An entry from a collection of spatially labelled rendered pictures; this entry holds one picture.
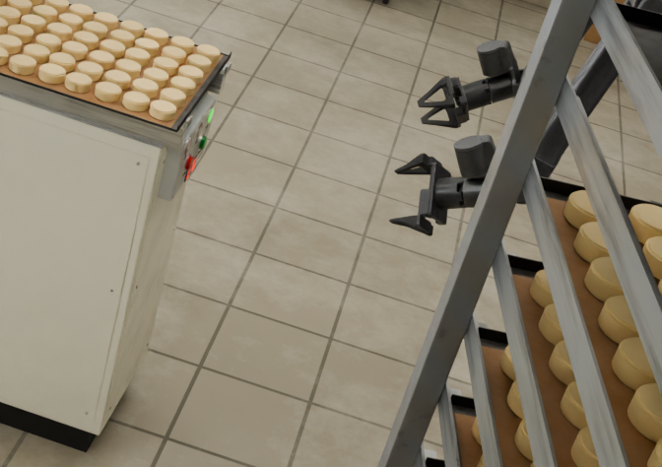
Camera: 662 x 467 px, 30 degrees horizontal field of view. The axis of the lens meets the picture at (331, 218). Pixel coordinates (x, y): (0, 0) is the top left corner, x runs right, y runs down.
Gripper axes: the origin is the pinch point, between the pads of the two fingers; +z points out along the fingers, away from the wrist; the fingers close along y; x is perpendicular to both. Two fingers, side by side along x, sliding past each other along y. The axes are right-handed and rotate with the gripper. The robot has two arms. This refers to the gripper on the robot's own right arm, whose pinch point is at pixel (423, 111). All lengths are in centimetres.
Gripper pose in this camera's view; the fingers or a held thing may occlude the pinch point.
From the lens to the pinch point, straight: 267.9
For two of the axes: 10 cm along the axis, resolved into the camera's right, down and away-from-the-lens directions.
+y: -1.5, -3.0, -9.4
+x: 2.7, 9.1, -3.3
